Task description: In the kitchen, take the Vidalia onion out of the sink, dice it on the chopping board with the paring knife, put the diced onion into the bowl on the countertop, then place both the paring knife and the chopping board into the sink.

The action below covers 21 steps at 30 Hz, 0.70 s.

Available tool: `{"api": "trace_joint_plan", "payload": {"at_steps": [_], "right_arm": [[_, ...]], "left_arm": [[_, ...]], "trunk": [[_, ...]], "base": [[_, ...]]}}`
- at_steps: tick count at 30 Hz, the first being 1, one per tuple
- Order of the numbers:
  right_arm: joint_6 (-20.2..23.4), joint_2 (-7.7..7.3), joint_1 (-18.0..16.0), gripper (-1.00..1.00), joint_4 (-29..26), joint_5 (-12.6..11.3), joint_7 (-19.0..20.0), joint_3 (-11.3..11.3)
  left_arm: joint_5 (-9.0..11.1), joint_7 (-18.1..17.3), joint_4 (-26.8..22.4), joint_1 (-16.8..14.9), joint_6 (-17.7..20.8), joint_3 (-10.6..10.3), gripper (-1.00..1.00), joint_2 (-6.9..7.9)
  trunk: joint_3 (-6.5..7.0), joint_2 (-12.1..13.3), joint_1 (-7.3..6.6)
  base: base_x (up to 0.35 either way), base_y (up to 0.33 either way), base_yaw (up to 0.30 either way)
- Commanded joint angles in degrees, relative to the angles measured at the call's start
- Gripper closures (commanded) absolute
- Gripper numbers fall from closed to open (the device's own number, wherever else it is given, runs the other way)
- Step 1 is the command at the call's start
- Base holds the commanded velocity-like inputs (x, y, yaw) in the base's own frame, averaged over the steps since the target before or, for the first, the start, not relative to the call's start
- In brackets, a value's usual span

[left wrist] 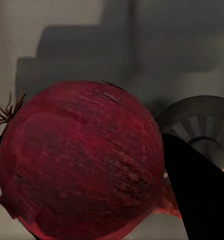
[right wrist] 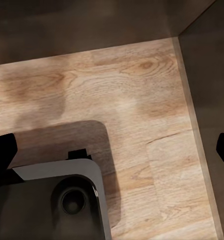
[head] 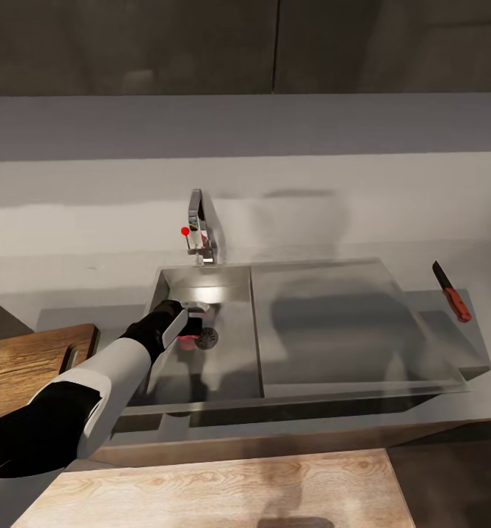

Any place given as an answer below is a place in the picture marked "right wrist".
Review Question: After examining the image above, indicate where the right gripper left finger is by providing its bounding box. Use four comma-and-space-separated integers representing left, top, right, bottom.
0, 133, 18, 180

